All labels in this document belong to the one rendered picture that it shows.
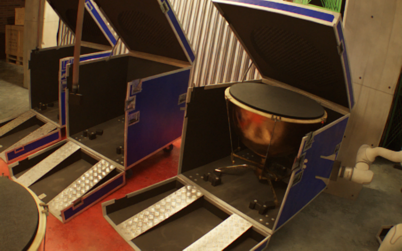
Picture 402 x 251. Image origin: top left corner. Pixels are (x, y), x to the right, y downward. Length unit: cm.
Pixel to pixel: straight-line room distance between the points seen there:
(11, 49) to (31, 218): 672
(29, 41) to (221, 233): 441
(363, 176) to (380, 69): 132
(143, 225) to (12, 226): 133
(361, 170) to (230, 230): 103
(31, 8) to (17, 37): 220
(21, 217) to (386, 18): 306
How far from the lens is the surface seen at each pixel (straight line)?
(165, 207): 249
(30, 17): 543
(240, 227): 233
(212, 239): 225
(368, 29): 298
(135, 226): 237
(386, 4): 302
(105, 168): 282
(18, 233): 125
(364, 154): 205
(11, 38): 777
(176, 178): 280
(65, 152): 313
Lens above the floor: 164
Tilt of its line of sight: 21 degrees down
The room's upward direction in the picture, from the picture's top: 9 degrees clockwise
